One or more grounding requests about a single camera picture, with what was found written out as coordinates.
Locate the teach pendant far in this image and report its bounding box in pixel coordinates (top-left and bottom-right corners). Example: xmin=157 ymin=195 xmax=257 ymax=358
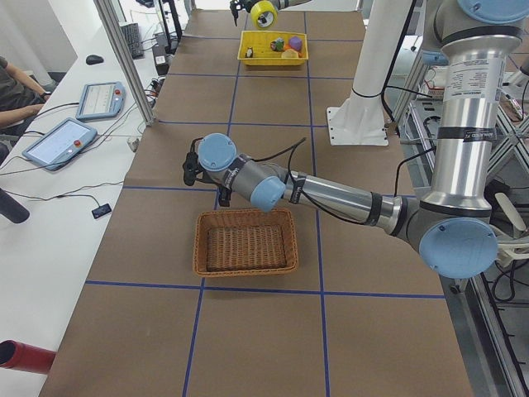
xmin=75 ymin=82 xmax=126 ymax=122

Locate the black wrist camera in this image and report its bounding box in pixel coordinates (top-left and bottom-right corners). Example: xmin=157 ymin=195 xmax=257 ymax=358
xmin=182 ymin=137 xmax=205 ymax=186

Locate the black computer mouse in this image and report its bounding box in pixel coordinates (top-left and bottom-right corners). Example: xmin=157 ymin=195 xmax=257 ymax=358
xmin=85 ymin=55 xmax=104 ymax=65

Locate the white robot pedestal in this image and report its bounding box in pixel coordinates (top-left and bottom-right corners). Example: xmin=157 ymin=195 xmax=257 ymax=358
xmin=326 ymin=0 xmax=414 ymax=146

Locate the small black device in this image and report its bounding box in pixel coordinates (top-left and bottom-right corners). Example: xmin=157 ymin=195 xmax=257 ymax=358
xmin=91 ymin=203 xmax=112 ymax=219

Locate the croissant toy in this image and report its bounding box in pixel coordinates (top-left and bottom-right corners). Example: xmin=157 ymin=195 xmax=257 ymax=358
xmin=281 ymin=49 xmax=299 ymax=59

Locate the seated person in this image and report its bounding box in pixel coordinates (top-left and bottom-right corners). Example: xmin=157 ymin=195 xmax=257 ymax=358
xmin=0 ymin=55 xmax=51 ymax=166

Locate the black keyboard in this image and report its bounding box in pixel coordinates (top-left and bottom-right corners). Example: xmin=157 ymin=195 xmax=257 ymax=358
xmin=120 ymin=23 xmax=144 ymax=59

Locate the teach pendant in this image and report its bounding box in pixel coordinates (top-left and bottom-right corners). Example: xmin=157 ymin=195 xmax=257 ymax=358
xmin=75 ymin=82 xmax=126 ymax=122
xmin=22 ymin=117 xmax=97 ymax=171

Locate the teach pendant near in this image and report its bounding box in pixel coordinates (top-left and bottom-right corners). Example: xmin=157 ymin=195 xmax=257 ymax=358
xmin=22 ymin=117 xmax=97 ymax=171

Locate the yellow plastic basket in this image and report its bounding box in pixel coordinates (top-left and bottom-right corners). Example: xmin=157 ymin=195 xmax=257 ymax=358
xmin=237 ymin=31 xmax=308 ymax=67

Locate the red cylinder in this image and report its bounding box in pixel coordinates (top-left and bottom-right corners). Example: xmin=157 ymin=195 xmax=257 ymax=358
xmin=1 ymin=340 xmax=56 ymax=375

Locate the yellow tape roll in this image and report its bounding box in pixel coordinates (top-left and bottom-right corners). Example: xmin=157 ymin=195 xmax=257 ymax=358
xmin=250 ymin=1 xmax=278 ymax=30

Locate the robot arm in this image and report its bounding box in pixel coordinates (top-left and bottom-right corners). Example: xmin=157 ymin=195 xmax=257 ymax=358
xmin=183 ymin=1 xmax=528 ymax=279
xmin=229 ymin=0 xmax=309 ymax=19

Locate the aluminium frame post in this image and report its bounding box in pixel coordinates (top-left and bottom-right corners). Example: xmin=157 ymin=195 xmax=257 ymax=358
xmin=93 ymin=0 xmax=155 ymax=127

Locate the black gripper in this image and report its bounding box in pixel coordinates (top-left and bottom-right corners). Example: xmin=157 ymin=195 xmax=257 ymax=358
xmin=230 ymin=0 xmax=259 ymax=16
xmin=217 ymin=186 xmax=231 ymax=207

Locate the brown wicker basket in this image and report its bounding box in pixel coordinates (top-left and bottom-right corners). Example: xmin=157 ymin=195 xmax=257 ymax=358
xmin=193 ymin=208 xmax=299 ymax=278

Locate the purple cube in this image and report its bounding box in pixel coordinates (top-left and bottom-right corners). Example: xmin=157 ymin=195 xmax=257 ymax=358
xmin=288 ymin=36 xmax=303 ymax=52

